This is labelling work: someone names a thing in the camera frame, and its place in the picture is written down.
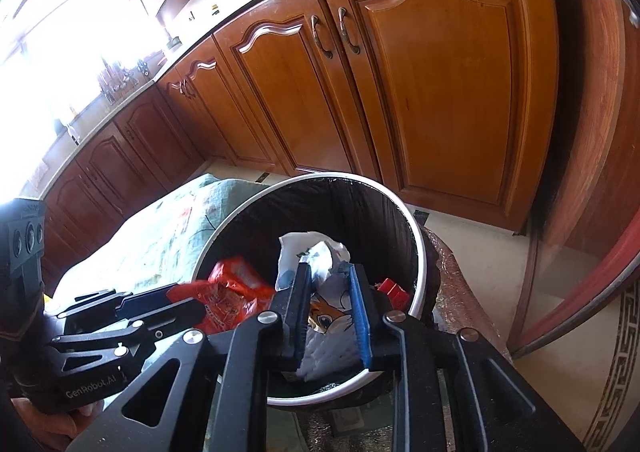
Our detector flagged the black bin with white rim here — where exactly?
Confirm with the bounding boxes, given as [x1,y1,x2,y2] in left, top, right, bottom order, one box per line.
[191,173,431,407]

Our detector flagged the person's left hand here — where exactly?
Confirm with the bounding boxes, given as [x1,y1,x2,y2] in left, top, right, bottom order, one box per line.
[10,397,103,452]

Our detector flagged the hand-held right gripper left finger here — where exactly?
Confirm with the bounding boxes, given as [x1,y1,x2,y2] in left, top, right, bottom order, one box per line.
[62,261,313,452]

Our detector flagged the red plastic bag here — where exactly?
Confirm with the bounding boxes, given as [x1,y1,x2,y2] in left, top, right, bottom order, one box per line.
[165,256,277,335]

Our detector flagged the pale green printed tablecloth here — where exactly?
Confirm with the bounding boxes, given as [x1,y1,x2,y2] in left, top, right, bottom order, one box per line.
[50,174,273,303]

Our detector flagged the bronze cabinet door handle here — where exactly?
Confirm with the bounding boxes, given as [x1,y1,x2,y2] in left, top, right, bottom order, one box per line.
[310,14,334,59]
[336,7,362,55]

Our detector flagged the small red box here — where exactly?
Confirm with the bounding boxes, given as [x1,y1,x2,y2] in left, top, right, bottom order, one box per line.
[376,278,412,313]

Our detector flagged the metal utensils on countertop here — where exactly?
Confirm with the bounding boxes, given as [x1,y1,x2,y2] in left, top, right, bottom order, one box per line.
[97,57,151,103]

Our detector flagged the white printed plastic bag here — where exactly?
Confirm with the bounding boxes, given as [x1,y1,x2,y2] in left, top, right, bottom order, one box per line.
[276,231,373,383]

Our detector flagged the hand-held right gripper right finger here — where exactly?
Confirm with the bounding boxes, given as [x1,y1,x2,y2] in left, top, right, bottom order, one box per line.
[346,262,586,452]

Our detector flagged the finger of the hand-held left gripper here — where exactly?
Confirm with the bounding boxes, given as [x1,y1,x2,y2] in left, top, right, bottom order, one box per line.
[56,283,187,322]
[49,298,209,374]

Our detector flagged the wooden kitchen base cabinets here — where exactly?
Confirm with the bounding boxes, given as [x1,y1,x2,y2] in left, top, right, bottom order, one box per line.
[37,0,561,278]

